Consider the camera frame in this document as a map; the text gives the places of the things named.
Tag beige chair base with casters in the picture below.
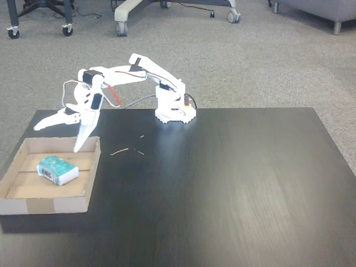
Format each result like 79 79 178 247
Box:
114 0 242 38

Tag white looped gripper wire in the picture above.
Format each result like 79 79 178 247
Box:
61 80 92 110

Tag grey sofa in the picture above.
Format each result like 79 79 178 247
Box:
268 0 356 36

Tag shallow cardboard box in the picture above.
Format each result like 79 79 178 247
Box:
0 136 102 216

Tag black cable on carpet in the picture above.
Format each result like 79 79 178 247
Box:
177 2 216 18

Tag black base cable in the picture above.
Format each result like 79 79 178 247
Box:
184 93 198 110

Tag black cart frame with casters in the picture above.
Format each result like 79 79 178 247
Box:
6 0 75 39

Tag black office chair base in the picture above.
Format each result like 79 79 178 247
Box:
18 0 75 18

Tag red and white arm wire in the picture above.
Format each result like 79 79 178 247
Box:
101 82 122 108

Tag grey power cable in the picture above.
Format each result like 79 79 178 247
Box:
121 95 157 110

